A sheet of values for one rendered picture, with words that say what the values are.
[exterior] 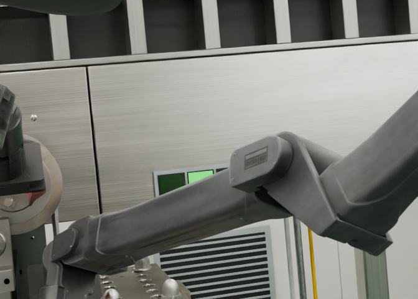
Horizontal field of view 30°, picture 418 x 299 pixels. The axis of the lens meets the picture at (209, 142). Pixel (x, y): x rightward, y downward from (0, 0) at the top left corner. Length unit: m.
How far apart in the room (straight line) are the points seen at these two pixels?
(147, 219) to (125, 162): 0.66
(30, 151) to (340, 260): 3.28
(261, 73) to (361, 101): 0.23
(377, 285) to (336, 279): 2.36
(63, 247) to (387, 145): 0.51
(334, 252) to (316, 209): 3.58
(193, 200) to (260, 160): 0.14
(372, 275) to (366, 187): 1.26
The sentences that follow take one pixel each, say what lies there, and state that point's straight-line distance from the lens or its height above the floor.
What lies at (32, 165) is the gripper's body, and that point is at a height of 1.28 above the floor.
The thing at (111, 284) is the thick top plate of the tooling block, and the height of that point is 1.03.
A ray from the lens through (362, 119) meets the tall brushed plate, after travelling 1.69.
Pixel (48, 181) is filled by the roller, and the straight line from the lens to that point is 1.20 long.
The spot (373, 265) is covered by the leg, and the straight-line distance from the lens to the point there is 1.91.
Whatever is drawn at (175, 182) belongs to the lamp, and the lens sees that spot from 1.56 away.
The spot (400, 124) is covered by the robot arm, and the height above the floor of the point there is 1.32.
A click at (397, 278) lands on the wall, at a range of 4.43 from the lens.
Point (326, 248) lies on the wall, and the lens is 4.23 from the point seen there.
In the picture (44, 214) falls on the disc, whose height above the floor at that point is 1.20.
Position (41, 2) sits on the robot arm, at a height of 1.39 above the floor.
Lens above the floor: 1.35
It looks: 3 degrees down
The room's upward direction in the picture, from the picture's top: 5 degrees counter-clockwise
